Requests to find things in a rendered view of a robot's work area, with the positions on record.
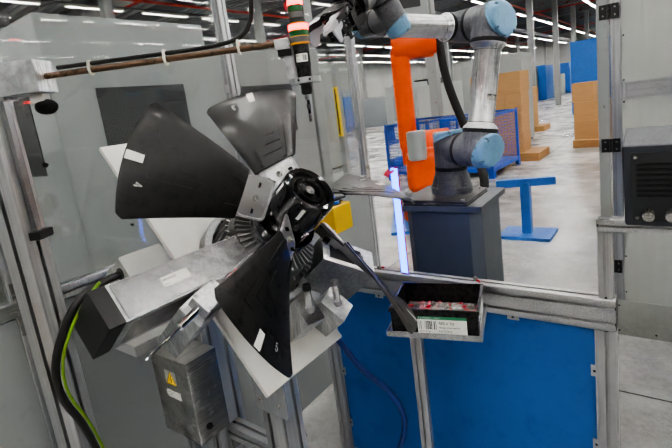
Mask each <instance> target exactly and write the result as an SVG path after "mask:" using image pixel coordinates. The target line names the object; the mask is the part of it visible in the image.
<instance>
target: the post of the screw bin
mask: <svg viewBox="0 0 672 448"><path fill-rule="evenodd" d="M410 345H411V354H412V364H413V373H414V382H415V391H416V400H417V409H418V419H419V428H420V437H421V446H422V448H435V447H434V438H433V428H432V418H431V409H430V399H429V389H428V380H427V370H426V360H425V351H424V341H423V338H410Z"/></svg>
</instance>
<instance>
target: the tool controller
mask: <svg viewBox="0 0 672 448"><path fill-rule="evenodd" d="M622 168H623V192H624V216H625V223H626V225H642V226H668V227H672V125H662V126H648V127H633V128H627V129H626V132H625V136H624V140H623V145H622Z"/></svg>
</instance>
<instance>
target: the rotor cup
mask: <svg viewBox="0 0 672 448"><path fill-rule="evenodd" d="M282 183H283V187H282V188H281V189H280V191H279V192H278V194H276V191H277V190H278V189H279V187H280V186H281V185H282ZM307 186H310V187H312V188H313V189H314V191H315V193H314V194H309V193H308V192H307V191H306V187H307ZM334 202H335V198H334V194H333V191H332V189H331V188H330V186H329V185H328V183H327V182H326V181H325V180H324V179H323V178H322V177H320V176H319V175H318V174H316V173H314V172H312V171H310V170H307V169H304V168H295V169H292V170H290V171H289V172H287V173H286V175H285V176H284V178H283V179H282V180H281V182H280V183H279V184H278V186H277V187H276V189H275V190H274V191H273V193H272V197H271V200H270V203H269V206H268V209H267V212H266V215H265V218H264V220H263V222H261V221H256V220H254V224H255V227H256V229H257V230H258V232H259V233H260V235H261V236H262V237H263V238H264V239H265V240H266V241H267V242H268V241H269V240H270V239H271V238H272V237H273V236H274V235H275V234H276V233H277V232H278V229H279V226H280V223H281V220H282V216H283V213H284V212H286V214H287V215H288V217H289V220H290V224H291V228H292V232H293V235H294V239H295V251H294V252H296V251H300V250H302V249H304V248H305V247H307V245H308V244H309V243H310V242H311V241H312V239H313V237H314V229H315V228H316V227H317V225H318V224H319V223H320V222H321V221H322V220H323V219H324V217H325V216H326V215H327V214H328V213H329V212H330V211H331V209H332V208H333V205H334ZM302 210H304V211H306V212H305V213H304V214H303V215H302V216H301V218H300V219H299V220H297V219H295V218H296V217H297V216H298V215H299V213H300V212H301V211H302Z"/></svg>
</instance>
